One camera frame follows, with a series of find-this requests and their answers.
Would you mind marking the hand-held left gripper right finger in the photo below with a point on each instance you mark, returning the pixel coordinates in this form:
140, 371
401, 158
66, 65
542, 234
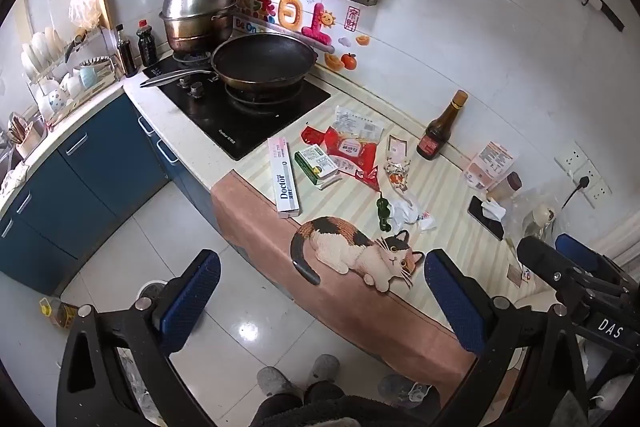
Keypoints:
452, 302

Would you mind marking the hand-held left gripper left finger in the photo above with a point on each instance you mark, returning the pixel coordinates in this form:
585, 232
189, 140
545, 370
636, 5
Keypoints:
192, 302

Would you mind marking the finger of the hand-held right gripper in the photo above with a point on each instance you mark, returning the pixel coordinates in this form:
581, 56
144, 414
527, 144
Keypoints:
542, 257
580, 249

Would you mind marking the white red printed wrapper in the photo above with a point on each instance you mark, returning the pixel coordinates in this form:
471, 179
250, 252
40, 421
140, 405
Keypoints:
425, 222

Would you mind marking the white tissue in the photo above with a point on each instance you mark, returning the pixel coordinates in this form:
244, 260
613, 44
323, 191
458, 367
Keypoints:
492, 208
404, 212

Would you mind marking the pink white packet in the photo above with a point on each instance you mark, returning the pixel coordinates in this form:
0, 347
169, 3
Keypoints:
490, 162

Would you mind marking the clear orange candy wrapper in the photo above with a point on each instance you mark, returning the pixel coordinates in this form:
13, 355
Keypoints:
397, 174

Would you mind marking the long white box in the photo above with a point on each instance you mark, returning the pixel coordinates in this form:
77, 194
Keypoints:
282, 182

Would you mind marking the red snack packet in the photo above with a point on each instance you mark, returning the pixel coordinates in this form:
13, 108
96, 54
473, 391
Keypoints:
355, 152

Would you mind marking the green white box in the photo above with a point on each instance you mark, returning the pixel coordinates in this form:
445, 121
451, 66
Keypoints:
315, 162

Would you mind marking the small printed card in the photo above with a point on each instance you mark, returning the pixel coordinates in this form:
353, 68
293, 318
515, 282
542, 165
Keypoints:
520, 276

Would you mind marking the black phone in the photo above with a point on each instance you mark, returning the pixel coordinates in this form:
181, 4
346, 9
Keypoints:
482, 222

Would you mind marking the folded white tissue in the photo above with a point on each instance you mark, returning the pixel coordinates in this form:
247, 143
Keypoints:
492, 208

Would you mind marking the small jar brown lid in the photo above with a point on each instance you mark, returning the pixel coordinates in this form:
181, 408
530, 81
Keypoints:
507, 187

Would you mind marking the crushed clear plastic bottle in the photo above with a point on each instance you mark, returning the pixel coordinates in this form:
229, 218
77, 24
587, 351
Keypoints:
400, 389

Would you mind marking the cat printed striped mat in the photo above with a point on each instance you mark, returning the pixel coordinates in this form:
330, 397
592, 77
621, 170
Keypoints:
350, 302

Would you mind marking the green pepper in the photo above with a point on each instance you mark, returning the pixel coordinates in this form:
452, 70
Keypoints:
384, 214

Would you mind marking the person's grey left slipper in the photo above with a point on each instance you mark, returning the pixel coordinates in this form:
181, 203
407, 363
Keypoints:
277, 382

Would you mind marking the person's grey slipper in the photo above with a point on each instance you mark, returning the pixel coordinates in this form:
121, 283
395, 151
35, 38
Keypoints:
322, 369
277, 382

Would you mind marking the blue kitchen cabinet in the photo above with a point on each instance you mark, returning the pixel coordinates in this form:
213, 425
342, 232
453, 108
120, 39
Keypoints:
75, 187
180, 177

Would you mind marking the cooking oil bottle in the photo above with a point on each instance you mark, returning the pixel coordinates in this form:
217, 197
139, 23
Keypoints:
57, 313

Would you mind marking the person's grey right slipper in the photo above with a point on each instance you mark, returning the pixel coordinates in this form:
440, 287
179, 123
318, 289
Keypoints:
322, 369

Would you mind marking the brown sauce bottle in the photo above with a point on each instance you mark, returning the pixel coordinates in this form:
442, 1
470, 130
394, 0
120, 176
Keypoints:
435, 137

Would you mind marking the small pink packet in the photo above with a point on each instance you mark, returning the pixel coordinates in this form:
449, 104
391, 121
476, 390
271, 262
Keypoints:
398, 147

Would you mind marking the person's black pants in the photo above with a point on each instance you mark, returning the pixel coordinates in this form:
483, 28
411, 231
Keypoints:
325, 409

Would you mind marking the black gas stove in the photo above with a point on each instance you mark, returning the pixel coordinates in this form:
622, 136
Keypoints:
225, 122

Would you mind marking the clear plastic packet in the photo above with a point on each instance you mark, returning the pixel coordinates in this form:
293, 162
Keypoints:
357, 122

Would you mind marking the chopstick holder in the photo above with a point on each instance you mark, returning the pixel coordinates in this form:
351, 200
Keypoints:
27, 139

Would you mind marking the metal dish rack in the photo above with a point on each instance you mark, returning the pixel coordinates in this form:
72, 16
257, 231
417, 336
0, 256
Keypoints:
75, 102

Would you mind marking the white dotted bowl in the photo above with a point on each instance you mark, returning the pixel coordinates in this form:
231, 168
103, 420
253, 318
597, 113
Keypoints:
55, 99

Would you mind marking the pale blue bowl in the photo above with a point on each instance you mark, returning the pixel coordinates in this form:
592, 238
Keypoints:
92, 76

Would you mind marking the dark soy sauce bottle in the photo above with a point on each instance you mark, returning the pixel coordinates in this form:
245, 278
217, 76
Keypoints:
126, 54
147, 47

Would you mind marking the stack of white plates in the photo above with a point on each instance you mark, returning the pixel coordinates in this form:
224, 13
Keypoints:
40, 49

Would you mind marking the steel steamer pot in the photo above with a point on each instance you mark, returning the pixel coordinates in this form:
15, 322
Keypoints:
200, 2

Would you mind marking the hanging clear plastic bag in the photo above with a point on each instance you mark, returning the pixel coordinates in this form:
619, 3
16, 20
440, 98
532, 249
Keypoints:
82, 7

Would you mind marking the white wall socket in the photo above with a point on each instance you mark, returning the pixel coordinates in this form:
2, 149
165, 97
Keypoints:
570, 157
595, 187

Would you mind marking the red square wall sticker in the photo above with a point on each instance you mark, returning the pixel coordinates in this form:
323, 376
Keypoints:
353, 17

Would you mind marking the colourful lettering wall sticker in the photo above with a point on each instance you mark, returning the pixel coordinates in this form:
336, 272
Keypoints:
290, 14

